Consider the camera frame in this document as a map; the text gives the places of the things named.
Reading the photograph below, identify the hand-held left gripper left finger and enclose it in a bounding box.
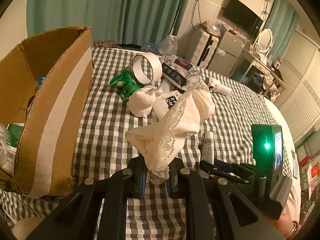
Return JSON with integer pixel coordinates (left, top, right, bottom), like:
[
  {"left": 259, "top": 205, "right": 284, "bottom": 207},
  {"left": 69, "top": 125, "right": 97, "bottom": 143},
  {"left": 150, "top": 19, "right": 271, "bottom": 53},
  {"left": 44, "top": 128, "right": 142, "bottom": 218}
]
[{"left": 25, "top": 156, "right": 148, "bottom": 240}]

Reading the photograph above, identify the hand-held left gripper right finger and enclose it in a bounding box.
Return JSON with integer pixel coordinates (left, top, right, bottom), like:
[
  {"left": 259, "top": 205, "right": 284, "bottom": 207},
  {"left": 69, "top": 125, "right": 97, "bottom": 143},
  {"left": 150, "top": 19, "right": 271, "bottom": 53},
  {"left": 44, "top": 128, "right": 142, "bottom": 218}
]
[{"left": 167, "top": 156, "right": 285, "bottom": 240}]

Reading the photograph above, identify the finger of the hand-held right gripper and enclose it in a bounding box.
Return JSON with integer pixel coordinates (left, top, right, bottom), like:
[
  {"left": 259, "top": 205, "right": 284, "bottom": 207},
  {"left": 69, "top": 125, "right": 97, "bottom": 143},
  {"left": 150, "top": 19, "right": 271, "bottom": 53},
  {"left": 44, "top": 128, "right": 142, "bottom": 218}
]
[
  {"left": 199, "top": 160, "right": 254, "bottom": 184},
  {"left": 215, "top": 159, "right": 257, "bottom": 174}
]

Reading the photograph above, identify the white tube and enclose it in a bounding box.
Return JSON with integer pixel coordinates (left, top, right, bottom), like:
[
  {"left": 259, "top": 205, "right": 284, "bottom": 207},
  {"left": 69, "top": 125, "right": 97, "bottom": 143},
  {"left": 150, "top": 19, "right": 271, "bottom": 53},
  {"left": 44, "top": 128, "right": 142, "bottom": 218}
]
[{"left": 201, "top": 131, "right": 215, "bottom": 164}]

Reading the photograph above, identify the white lace cloth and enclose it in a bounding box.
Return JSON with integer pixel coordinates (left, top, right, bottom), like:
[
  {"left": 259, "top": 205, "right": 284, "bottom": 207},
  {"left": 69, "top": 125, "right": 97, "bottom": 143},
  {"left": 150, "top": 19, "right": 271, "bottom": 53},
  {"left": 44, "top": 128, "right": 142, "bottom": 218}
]
[{"left": 124, "top": 80, "right": 215, "bottom": 185}]

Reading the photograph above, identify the green snack packet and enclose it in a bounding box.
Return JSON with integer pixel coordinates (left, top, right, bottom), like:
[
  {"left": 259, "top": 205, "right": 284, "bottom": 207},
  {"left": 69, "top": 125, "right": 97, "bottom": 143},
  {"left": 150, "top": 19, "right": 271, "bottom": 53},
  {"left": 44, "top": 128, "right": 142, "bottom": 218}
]
[{"left": 109, "top": 66, "right": 143, "bottom": 102}]

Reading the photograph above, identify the brown cardboard box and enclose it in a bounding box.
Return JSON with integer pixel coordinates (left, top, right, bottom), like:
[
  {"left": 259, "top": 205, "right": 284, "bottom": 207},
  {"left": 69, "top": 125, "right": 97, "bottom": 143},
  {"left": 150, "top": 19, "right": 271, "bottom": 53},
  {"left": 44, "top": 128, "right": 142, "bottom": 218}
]
[{"left": 0, "top": 25, "right": 94, "bottom": 199}]

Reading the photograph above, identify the green white medicine box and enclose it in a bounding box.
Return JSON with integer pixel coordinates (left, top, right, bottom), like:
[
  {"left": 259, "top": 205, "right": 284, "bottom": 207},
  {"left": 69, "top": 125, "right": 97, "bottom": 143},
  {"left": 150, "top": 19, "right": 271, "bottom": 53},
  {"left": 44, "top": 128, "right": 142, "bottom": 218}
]
[{"left": 7, "top": 123, "right": 24, "bottom": 148}]

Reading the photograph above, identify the crushed clear plastic bottle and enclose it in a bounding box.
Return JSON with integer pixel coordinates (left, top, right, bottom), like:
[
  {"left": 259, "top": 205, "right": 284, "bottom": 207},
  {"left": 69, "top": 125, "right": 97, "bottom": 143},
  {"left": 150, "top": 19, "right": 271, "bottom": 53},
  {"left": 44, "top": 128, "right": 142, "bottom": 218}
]
[{"left": 0, "top": 124, "right": 18, "bottom": 177}]

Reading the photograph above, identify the person's right forearm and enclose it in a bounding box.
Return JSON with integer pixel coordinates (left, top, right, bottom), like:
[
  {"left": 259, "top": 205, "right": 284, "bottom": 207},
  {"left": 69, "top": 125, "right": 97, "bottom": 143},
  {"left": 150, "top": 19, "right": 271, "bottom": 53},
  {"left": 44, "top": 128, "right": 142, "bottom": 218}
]
[{"left": 269, "top": 197, "right": 304, "bottom": 239}]

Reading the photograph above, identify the checked bed sheet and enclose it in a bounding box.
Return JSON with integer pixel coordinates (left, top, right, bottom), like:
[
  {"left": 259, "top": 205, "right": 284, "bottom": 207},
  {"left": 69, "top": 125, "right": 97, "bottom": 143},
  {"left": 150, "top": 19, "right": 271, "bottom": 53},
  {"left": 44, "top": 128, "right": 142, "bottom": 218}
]
[{"left": 0, "top": 46, "right": 295, "bottom": 240}]

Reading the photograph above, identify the small white flat device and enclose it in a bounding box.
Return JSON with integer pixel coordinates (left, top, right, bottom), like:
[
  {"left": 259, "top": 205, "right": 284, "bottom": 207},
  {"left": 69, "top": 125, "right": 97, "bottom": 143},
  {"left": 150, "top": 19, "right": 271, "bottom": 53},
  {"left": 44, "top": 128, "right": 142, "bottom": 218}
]
[{"left": 291, "top": 150, "right": 299, "bottom": 179}]

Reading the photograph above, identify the pile of clothes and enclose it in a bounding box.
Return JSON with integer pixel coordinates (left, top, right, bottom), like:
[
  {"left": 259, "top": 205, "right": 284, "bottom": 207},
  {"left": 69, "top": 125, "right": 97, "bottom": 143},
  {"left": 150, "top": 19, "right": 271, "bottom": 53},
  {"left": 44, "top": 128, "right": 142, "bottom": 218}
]
[{"left": 261, "top": 75, "right": 280, "bottom": 95}]

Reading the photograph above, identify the white handheld device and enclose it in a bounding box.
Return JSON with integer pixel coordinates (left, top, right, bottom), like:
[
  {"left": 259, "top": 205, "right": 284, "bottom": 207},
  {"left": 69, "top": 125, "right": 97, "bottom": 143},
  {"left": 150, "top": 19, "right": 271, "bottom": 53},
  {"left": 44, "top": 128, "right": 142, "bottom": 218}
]
[{"left": 204, "top": 77, "right": 232, "bottom": 96}]

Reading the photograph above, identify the white vanity desk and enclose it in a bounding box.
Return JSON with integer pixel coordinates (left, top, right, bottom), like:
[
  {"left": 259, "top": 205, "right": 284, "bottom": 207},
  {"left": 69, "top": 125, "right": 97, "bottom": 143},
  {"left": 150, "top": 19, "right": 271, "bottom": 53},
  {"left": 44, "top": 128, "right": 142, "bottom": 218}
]
[{"left": 229, "top": 50, "right": 285, "bottom": 98}]

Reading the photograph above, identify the white sachet black label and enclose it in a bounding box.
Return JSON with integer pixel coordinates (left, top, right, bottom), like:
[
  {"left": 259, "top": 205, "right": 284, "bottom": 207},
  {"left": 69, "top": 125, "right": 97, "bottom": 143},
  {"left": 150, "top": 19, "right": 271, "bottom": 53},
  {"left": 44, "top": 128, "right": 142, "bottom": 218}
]
[{"left": 152, "top": 90, "right": 187, "bottom": 120}]

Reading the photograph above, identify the white rabbit figurine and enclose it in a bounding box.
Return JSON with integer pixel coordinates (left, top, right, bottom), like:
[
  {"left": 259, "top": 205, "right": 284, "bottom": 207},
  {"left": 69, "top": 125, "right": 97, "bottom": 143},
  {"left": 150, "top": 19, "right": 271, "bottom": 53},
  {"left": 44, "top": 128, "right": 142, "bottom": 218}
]
[{"left": 127, "top": 85, "right": 162, "bottom": 118}]

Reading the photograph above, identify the grey mini fridge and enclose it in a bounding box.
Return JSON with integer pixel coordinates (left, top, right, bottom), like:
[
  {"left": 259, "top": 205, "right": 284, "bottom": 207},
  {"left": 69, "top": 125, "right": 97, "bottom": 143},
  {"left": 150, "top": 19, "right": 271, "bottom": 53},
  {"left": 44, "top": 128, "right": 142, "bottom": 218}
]
[{"left": 206, "top": 29, "right": 247, "bottom": 77}]

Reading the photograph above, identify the black white snack packet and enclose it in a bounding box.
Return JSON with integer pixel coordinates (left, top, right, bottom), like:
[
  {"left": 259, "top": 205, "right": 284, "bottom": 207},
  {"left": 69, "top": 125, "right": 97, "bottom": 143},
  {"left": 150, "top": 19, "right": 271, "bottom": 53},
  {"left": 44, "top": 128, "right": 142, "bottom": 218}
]
[{"left": 160, "top": 54, "right": 200, "bottom": 92}]

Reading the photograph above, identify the white oval mirror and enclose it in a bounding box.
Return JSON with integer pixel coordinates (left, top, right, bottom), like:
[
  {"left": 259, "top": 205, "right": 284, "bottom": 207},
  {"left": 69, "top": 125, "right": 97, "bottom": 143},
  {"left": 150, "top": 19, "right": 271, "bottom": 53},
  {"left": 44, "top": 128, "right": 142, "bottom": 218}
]
[{"left": 255, "top": 29, "right": 273, "bottom": 54}]

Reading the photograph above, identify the white suitcase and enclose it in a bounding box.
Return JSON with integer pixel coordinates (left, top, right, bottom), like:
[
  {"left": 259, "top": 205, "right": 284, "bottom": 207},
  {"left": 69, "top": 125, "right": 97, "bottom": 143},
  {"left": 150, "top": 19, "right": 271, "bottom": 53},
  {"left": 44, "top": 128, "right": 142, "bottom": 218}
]
[{"left": 179, "top": 29, "right": 220, "bottom": 68}]

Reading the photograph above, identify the white tape roll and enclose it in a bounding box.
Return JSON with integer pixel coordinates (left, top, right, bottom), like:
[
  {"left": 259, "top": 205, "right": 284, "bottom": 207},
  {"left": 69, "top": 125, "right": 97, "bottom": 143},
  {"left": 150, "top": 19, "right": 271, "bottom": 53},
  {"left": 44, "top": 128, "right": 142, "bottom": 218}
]
[{"left": 132, "top": 53, "right": 162, "bottom": 85}]

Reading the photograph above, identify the clear plastic bag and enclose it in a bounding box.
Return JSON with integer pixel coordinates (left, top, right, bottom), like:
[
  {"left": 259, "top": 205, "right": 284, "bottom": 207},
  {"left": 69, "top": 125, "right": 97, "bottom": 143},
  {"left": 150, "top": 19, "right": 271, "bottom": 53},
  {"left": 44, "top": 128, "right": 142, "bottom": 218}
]
[{"left": 204, "top": 21, "right": 224, "bottom": 37}]

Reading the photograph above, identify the narrow green curtain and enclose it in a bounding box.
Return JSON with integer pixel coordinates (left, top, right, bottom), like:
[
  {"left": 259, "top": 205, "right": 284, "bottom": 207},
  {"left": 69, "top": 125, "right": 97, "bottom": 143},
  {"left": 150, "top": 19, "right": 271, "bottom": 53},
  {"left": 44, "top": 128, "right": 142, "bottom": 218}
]
[{"left": 265, "top": 0, "right": 299, "bottom": 63}]

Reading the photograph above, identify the large clear water jug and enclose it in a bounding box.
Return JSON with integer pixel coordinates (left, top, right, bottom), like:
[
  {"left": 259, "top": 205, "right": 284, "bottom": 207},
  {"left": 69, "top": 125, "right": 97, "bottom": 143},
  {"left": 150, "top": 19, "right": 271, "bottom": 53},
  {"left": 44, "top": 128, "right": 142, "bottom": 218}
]
[{"left": 157, "top": 35, "right": 178, "bottom": 55}]

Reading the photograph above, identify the blue water jug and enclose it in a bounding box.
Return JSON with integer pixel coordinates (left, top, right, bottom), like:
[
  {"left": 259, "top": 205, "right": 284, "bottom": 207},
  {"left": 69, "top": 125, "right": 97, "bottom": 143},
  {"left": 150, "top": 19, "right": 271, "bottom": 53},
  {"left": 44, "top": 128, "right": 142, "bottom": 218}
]
[{"left": 140, "top": 42, "right": 159, "bottom": 53}]

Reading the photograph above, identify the brown patterned bag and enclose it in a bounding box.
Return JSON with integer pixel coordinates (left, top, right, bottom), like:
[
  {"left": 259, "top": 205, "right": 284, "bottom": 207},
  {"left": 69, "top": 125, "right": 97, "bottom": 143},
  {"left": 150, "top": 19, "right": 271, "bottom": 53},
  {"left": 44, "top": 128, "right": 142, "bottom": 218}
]
[{"left": 93, "top": 40, "right": 117, "bottom": 48}]

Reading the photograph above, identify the wide green curtain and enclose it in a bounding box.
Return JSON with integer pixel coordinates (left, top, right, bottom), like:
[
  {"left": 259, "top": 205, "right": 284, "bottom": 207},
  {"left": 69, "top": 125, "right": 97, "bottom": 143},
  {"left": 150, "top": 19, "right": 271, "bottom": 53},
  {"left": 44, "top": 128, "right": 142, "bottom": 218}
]
[{"left": 26, "top": 0, "right": 195, "bottom": 47}]

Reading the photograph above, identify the thin wrist bracelet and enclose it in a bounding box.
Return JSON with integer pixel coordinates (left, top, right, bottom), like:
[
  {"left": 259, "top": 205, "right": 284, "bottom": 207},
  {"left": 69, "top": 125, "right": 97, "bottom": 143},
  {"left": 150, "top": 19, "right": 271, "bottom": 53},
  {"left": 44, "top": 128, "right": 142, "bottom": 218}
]
[{"left": 285, "top": 221, "right": 298, "bottom": 239}]

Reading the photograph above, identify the black wall television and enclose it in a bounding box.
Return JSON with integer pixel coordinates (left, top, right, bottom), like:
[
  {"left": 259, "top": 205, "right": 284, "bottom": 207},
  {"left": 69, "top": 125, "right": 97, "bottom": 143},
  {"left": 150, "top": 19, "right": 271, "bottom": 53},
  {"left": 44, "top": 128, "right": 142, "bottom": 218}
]
[{"left": 222, "top": 0, "right": 264, "bottom": 34}]

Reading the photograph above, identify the wall cable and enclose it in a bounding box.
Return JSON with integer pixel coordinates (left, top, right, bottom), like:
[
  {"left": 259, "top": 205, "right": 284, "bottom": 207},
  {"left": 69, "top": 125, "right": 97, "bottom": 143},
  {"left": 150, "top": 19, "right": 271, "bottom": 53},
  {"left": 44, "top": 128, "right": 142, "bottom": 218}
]
[{"left": 191, "top": 0, "right": 203, "bottom": 28}]

